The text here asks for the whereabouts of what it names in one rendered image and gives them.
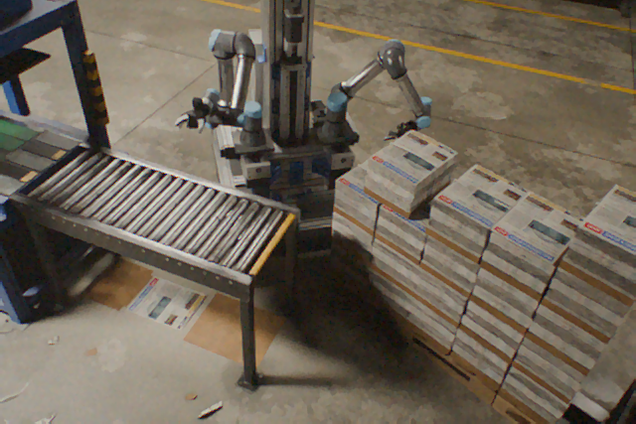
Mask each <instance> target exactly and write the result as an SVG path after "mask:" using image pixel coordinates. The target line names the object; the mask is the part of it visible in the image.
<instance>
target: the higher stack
mask: <svg viewBox="0 0 636 424"><path fill-rule="evenodd" d="M595 205H599V206H597V207H596V208H595ZM595 205H594V207H593V209H592V212H591V213H590V214H589V216H588V217H587V218H586V219H585V220H584V221H582V222H581V224H580V225H579V226H578V228H577V229H576V232H575V234H574V235H573V239H572V240H571V242H570V245H569V247H570V249H569V251H568V252H567V253H566V255H565V256H564V257H563V258H562V259H563V261H564V262H566V263H569V264H571V265H572V266H574V267H576V268H578V269H580V270H581V271H584V272H586V273H588V274H589V275H591V277H593V278H595V279H596V280H599V281H601V282H603V283H605V284H606V285H608V286H610V287H612V288H615V289H616V290H618V292H620V293H622V294H624V295H626V296H627V297H630V298H632V299H634V300H636V193H634V192H632V191H630V190H626V189H624V188H622V187H619V186H617V185H616V186H615V187H614V188H612V189H611V190H610V192H609V193H608V194H607V195H606V196H605V197H604V198H603V201H602V202H601V203H595ZM545 298H546V299H547V300H549V301H550V302H552V303H555V304H556V305H557V306H558V307H560V308H561V309H563V310H564V311H566V312H569V313H570V314H572V315H574V316H575V317H577V318H578V319H580V320H582V321H583V322H584V323H586V324H588V325H589V326H591V327H593V328H594V329H596V330H597V331H599V332H601V333H603V334H604V335H606V336H608V338H609V339H611V338H612V336H614V335H615V333H616V332H618V330H619V329H620V327H621V326H622V324H623V321H624V320H625V318H626V317H627V315H628V313H630V312H631V310H632V308H633V305H634V304H635V302H636V301H635V302H634V304H633V305H632V308H630V307H627V305H625V304H624V303H622V302H620V301H618V300H616V299H615V298H612V297H610V296H608V295H607V294H605V293H603V292H601V290H599V289H597V288H595V287H593V286H591V285H590V284H588V283H586V282H584V281H581V280H580V279H578V278H576V277H574V276H573V274H571V273H569V272H566V271H564V270H563V269H561V268H558V269H557V271H556V274H555V278H554V280H552V282H551V285H550V286H549V290H548V293H547V295H546V296H545ZM536 313H537V314H536V315H535V318H534V319H533V320H532V323H531V326H530V327H529V333H531V334H533V335H534V336H536V338H538V339H540V340H542V341H543V342H545V343H546V344H548V345H549V346H551V347H554V348H555V349H557V350H558V351H559V352H560V353H562V354H563V355H565V356H568V357H569V358H571V359H572V360H574V361H575V362H577V363H578V364H580V365H581V366H584V368H585V369H587V370H588V371H591V369H592V368H593V365H595V364H596V362H597V361H598V360H599V359H600V357H601V356H602V354H603V353H604V350H605V349H606V347H607V344H605V343H603V342H602V341H600V340H598V339H596V338H594V337H593V335H591V334H589V333H588V332H586V331H585V330H582V329H580V328H579V327H577V326H575V325H574V324H572V323H570V322H569V320H566V319H565V318H563V317H561V316H560V315H558V314H556V313H555V312H552V311H551V310H549V309H547V308H546V307H544V305H542V304H541V305H540V307H539V308H538V310H537V311H536ZM515 362H517V363H518V364H520V365H522V366H524V367H525V369H526V370H528V371H529V372H531V373H532V374H533V375H535V376H537V377H539V378H540V379H542V380H543V381H544V382H545V383H546V384H547V385H549V386H550V387H553V388H554V389H556V390H557V391H558V392H560V393H561V394H563V395H564V396H566V397H568V399H570V400H571V402H572V401H573V398H574V396H575V395H576V394H577V392H578V391H579V389H580V388H581V386H582V385H584V382H585V380H586V379H587V376H585V375H583V374H581V373H579V372H578V371H576V370H575V369H573V368H572V366H570V365H569V364H566V363H564V362H563V361H561V360H560V359H558V358H557V357H555V356H554V355H551V354H550V353H548V351H546V350H545V349H543V348H541V347H540V346H538V345H536V344H534V343H533V342H531V341H530V340H528V339H527V338H524V341H523V342H522V343H521V345H520V347H519V349H518V354H517V356H516V358H515ZM588 375H589V374H588ZM501 388H503V389H504V390H507V391H508V392H509V393H511V394H512V395H514V396H515V397H516V399H518V400H519V401H521V402H523V403H524V404H526V405H527V406H529V407H530V408H531V409H533V410H534V411H535V412H538V414H539V415H540V416H542V417H543V418H545V419H546V420H547V421H549V422H550V423H551V424H557V422H558V421H559V419H560V418H561V416H562V415H563V413H564V412H565V410H566V409H567V408H568V407H569V405H570V403H571V402H570V403H569V405H566V404H565V403H564V402H562V401H561V400H559V399H558V397H556V396H555V395H554V394H551V393H550V392H548V391H547V390H545V389H544V388H543V387H541V386H540V385H538V384H537V383H535V382H534V381H533V380H532V379H530V378H529V377H527V376H526V375H524V374H523V373H520V372H519V371H518V370H516V369H515V368H514V367H513V366H512V368H511V371H510V372H509V374H508V376H507V377H505V379H504V381H503V383H502V387H501ZM492 407H494V408H495V409H496V410H498V411H499V412H500V414H502V415H503V416H504V417H507V418H508V419H509V420H511V421H512V422H513V423H515V424H544V423H542V422H541V421H539V420H538V419H536V418H534V417H533V416H532V415H530V414H529V412H527V411H526V410H525V409H523V408H521V407H519V406H518V405H517V404H515V403H514V402H513V401H511V400H510V399H508V397H507V396H505V395H503V394H502V393H501V392H498V394H497V396H496V399H495V401H494V403H493V405H492Z"/></svg>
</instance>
